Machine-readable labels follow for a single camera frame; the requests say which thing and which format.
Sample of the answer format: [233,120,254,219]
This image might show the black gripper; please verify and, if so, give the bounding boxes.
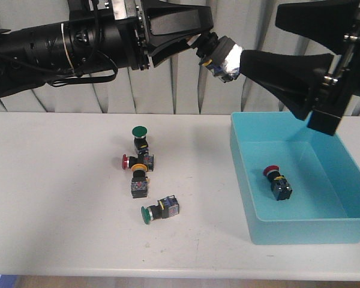
[240,0,360,135]
[61,1,214,71]

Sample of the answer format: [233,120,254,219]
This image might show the yellow push button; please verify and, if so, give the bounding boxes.
[131,164,149,199]
[192,32,244,83]

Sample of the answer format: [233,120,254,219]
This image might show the red push button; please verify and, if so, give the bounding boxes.
[263,165,292,201]
[122,154,154,172]

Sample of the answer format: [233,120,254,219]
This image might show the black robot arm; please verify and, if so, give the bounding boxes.
[0,1,218,98]

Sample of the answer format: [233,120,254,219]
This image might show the teal plastic box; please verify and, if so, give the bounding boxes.
[230,112,360,245]

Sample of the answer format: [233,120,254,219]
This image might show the upright green push button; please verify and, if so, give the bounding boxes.
[132,125,149,154]

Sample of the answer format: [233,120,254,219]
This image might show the lying red push button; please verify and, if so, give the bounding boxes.
[122,154,154,172]

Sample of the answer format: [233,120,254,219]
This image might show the lying yellow push button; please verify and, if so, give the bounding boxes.
[131,164,149,199]

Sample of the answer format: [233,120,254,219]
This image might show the lying green push button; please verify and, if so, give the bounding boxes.
[140,195,180,224]

